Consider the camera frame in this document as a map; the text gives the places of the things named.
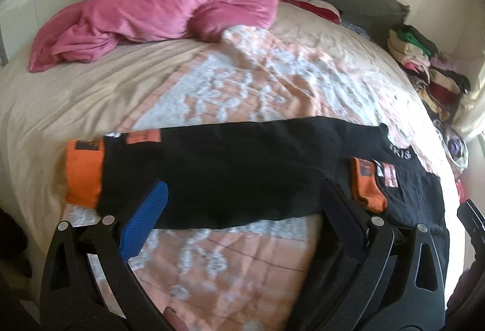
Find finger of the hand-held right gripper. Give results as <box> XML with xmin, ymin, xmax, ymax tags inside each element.
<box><xmin>457</xmin><ymin>198</ymin><xmax>485</xmax><ymax>252</ymax></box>

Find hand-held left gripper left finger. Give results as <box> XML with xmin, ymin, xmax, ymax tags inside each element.
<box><xmin>40</xmin><ymin>180</ymin><xmax>175</xmax><ymax>331</ymax></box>

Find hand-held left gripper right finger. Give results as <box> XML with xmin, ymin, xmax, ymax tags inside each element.
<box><xmin>288</xmin><ymin>180</ymin><xmax>450</xmax><ymax>331</ymax></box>

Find black pants with orange cuffs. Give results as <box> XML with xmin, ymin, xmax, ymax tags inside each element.
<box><xmin>65</xmin><ymin>117</ymin><xmax>451</xmax><ymax>301</ymax></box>

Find pile of mixed clothes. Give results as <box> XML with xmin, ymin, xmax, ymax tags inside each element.
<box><xmin>386</xmin><ymin>24</ymin><xmax>470</xmax><ymax>127</ymax></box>

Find person's left hand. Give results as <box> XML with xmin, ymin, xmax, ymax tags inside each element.
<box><xmin>164</xmin><ymin>306</ymin><xmax>187</xmax><ymax>331</ymax></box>

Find purple and white cloth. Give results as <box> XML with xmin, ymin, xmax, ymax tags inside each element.
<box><xmin>440</xmin><ymin>123</ymin><xmax>470</xmax><ymax>173</ymax></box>

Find cream curtain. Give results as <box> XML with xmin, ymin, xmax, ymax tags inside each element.
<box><xmin>451</xmin><ymin>62</ymin><xmax>485</xmax><ymax>138</ymax></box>

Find peach floral bedspread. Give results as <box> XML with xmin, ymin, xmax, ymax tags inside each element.
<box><xmin>0</xmin><ymin>2</ymin><xmax>467</xmax><ymax>331</ymax></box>

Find pink blanket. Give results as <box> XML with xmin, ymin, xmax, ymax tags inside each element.
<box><xmin>28</xmin><ymin>0</ymin><xmax>281</xmax><ymax>73</ymax></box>

